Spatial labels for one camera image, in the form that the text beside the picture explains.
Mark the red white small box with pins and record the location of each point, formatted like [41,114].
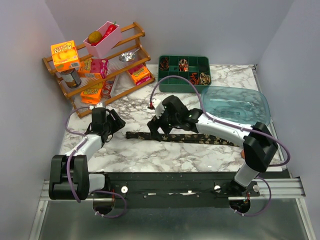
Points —
[108,88]

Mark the rolled tan patterned tie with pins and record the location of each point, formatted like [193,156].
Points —
[204,79]

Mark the black leaf patterned tie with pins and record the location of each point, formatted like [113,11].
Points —
[204,139]

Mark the orange sponge box bottom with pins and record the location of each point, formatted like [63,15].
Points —
[92,95]

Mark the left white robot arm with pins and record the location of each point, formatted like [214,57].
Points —
[69,174]

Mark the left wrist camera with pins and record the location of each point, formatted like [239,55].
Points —
[98,105]

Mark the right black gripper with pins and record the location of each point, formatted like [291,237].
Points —
[153,125]

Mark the dark glass jar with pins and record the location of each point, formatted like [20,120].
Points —
[71,78]

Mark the orange sponge box right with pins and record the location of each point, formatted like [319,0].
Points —
[139,74]

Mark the green divided organizer tray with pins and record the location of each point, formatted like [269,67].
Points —
[178,81]

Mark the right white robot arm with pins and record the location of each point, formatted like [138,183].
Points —
[258,145]

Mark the metal spoon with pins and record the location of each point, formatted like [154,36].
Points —
[128,56]

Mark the rolled dark orange tie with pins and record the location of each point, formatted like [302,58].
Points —
[164,64]

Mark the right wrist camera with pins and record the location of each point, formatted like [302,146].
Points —
[157,105]

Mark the rolled red patterned tie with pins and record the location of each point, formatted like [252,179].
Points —
[183,65]

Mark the brown round fruit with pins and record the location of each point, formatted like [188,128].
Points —
[94,37]

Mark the orange sponge box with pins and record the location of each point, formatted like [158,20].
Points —
[92,95]
[139,74]

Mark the orange scrub daddy box top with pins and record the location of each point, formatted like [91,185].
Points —
[65,56]

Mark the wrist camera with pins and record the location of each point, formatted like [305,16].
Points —
[98,105]
[157,105]

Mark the teal plastic tub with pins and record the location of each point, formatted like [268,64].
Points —
[239,105]

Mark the pink scrub sponge box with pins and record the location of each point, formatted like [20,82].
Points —
[93,68]

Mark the orange bottle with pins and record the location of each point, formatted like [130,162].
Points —
[242,154]

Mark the rolled orange black tie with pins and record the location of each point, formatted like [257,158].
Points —
[194,79]

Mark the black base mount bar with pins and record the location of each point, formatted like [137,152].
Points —
[171,190]

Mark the red chili pepper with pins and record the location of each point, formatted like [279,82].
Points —
[109,30]

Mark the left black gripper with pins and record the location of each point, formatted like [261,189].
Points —
[118,122]

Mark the aluminium rail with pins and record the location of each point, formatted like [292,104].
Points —
[290,188]

